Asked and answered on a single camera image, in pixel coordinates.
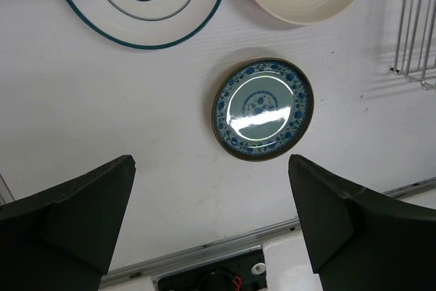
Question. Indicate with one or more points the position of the blue floral small plate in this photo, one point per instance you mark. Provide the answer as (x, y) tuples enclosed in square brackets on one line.
[(262, 109)]

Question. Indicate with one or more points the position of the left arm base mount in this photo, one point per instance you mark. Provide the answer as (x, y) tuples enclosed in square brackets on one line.
[(243, 272)]

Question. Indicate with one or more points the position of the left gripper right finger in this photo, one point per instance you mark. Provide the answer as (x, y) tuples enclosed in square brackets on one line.
[(359, 239)]

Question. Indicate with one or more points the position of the metal wire dish rack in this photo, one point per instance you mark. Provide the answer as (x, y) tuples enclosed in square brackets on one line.
[(414, 53)]

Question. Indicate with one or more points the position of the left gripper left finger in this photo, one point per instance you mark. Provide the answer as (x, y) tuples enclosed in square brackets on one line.
[(64, 237)]

